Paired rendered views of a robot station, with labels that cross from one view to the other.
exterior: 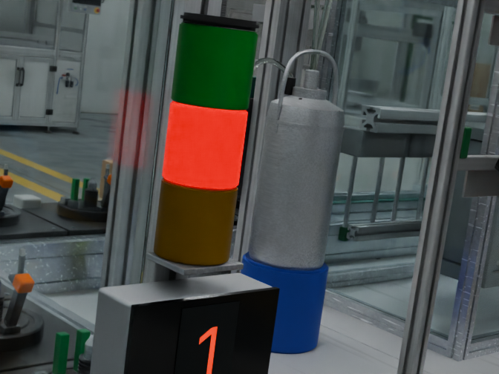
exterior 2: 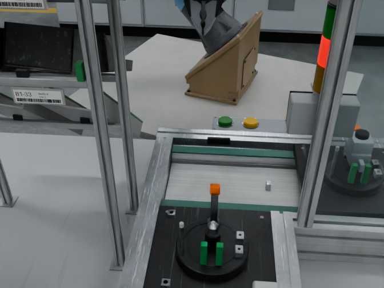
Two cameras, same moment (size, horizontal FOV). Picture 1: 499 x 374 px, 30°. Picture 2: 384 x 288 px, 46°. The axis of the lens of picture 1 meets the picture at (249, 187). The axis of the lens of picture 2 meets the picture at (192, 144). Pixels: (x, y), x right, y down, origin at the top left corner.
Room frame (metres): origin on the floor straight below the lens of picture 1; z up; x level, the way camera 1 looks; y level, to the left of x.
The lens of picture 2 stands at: (1.25, 0.39, 1.65)
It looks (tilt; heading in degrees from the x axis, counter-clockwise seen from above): 36 degrees down; 228
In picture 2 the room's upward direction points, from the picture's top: straight up
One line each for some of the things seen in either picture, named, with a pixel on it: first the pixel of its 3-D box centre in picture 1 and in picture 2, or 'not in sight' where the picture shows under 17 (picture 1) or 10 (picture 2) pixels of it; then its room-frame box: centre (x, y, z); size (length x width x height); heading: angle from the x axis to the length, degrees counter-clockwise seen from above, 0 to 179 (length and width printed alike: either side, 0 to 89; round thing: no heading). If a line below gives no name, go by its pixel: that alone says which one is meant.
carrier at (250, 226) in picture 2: not in sight; (212, 236); (0.82, -0.01, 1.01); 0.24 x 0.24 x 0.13; 43
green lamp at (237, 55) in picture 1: (214, 66); (340, 21); (0.59, 0.03, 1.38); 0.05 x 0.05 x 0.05
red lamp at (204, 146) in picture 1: (204, 143); (334, 50); (0.59, 0.03, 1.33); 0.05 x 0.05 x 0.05
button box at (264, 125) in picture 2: not in sight; (249, 132); (0.42, -0.27, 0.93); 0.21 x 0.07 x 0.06; 133
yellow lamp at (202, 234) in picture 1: (195, 219); (329, 76); (0.59, 0.03, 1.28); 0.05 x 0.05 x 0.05
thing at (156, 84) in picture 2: not in sight; (218, 92); (0.21, -0.60, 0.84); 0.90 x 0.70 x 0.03; 112
